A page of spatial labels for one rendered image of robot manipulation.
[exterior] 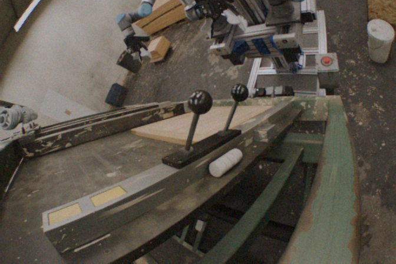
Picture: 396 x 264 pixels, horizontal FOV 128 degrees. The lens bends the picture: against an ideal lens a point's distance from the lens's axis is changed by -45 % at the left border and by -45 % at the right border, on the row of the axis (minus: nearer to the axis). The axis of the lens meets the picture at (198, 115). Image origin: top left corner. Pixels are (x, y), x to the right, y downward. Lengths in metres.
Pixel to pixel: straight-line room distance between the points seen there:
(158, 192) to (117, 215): 0.07
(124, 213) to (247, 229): 0.18
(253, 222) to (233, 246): 0.06
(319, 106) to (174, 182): 0.76
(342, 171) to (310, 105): 0.69
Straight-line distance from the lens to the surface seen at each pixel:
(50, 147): 0.86
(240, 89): 0.35
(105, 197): 0.26
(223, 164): 0.32
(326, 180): 0.22
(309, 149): 0.59
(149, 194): 0.26
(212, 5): 0.58
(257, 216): 0.32
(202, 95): 0.25
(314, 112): 0.91
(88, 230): 0.25
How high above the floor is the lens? 1.70
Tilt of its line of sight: 42 degrees down
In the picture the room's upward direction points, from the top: 58 degrees counter-clockwise
